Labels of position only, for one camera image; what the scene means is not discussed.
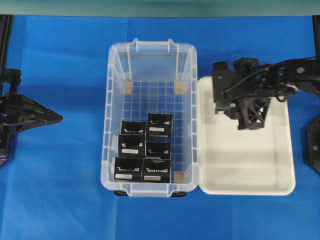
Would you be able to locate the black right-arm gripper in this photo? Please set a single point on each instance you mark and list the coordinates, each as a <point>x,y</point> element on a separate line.
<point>251,86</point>

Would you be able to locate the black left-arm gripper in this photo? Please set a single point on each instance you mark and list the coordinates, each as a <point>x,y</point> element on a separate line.
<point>12,104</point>

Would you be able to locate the black box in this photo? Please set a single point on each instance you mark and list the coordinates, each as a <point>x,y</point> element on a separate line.
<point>158,150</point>
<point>128,169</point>
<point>156,170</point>
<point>159,125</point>
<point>133,128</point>
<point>132,145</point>

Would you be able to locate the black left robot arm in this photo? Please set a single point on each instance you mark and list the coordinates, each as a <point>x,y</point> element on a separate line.
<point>5,139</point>

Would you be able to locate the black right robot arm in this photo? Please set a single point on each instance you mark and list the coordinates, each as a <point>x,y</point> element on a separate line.
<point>299,74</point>

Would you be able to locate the clear plastic storage case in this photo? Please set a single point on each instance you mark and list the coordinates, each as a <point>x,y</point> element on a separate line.
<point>152,77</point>

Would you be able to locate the white plastic tray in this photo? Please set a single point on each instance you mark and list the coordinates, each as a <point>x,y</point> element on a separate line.
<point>243,162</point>

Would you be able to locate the blue table cloth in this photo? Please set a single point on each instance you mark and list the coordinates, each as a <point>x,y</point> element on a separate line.
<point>50,189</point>

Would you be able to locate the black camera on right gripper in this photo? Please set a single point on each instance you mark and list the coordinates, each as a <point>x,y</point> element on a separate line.
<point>223,78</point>

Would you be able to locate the black left frame post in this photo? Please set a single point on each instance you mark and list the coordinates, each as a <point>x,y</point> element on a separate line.
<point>6,23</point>

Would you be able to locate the black frame post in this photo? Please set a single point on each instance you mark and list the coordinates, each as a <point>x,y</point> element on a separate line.
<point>6,23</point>
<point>316,34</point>

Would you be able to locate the black right frame post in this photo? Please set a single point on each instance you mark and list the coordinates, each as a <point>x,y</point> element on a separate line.
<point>316,34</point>

